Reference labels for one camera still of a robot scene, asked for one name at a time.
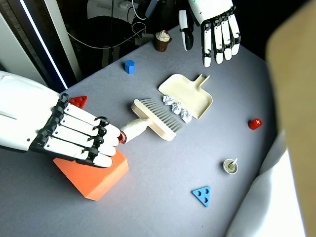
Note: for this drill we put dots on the crumpled white paper ball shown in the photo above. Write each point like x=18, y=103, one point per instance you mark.
x=168, y=100
x=176, y=108
x=186, y=116

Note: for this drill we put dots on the white power strip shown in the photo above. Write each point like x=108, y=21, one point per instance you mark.
x=106, y=7

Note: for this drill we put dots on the white cloth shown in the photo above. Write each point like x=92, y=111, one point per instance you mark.
x=271, y=197

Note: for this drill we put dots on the cream plastic dustpan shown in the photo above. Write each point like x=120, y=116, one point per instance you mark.
x=187, y=91

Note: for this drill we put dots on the small white spoon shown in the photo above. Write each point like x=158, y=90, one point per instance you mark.
x=234, y=162

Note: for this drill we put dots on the tan blurred panel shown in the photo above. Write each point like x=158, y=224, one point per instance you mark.
x=296, y=98

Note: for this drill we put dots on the white frame post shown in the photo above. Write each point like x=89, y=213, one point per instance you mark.
x=63, y=37

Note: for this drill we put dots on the blue hexagonal block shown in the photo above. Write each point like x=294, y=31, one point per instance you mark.
x=130, y=67

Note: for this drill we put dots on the toy cupcake with white frosting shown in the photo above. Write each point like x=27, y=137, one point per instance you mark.
x=163, y=40

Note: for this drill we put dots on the small grey box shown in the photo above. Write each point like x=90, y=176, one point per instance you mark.
x=143, y=39

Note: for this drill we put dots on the small toy cup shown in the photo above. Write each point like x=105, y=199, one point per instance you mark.
x=226, y=169

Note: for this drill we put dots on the white cabinet panel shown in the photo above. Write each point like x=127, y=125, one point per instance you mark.
x=14, y=54

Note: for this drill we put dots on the white light strip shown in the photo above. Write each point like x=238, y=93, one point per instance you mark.
x=42, y=42

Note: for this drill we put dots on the grey connector box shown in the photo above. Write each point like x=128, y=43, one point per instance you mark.
x=151, y=8

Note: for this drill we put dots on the blue triangle block with holes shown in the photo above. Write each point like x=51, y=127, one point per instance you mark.
x=206, y=200

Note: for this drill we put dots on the red cylinder with white cross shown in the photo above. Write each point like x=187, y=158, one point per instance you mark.
x=254, y=124

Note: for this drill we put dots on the red triangle block with holes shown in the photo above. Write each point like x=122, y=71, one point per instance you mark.
x=83, y=98

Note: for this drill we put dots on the large orange block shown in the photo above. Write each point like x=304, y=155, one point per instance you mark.
x=98, y=180

